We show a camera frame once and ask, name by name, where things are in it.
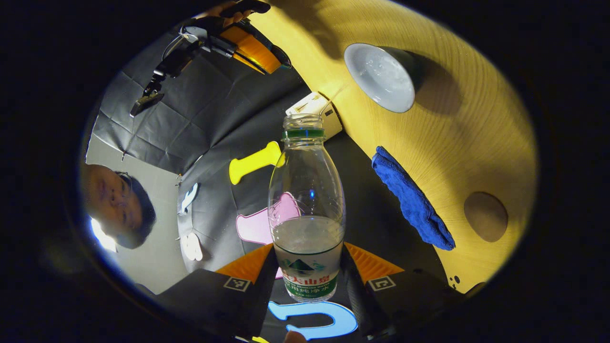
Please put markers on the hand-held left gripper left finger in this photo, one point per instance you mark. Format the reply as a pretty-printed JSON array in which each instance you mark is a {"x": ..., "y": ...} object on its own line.
[{"x": 259, "y": 295}]

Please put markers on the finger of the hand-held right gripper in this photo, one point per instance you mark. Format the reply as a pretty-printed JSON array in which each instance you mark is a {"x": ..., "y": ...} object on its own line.
[{"x": 252, "y": 47}]

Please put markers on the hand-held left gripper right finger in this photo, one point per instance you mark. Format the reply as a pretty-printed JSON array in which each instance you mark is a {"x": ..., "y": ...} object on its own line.
[{"x": 360, "y": 300}]

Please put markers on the clear plastic water bottle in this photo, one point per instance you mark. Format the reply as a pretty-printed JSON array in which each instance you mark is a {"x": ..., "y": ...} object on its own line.
[{"x": 307, "y": 209}]

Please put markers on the black backdrop cloth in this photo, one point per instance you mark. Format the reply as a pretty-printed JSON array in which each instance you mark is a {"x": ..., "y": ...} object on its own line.
[{"x": 190, "y": 119}]

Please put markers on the white toaster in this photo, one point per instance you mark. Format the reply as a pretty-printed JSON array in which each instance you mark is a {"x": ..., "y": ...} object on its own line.
[{"x": 314, "y": 105}]

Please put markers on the blue towel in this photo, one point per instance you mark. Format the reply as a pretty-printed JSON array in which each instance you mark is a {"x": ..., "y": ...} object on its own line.
[{"x": 412, "y": 200}]

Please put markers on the person's head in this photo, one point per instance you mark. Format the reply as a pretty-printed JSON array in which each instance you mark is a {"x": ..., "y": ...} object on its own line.
[{"x": 114, "y": 202}]

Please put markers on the bright ceiling light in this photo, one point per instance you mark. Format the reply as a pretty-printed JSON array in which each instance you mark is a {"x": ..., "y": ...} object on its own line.
[{"x": 102, "y": 236}]

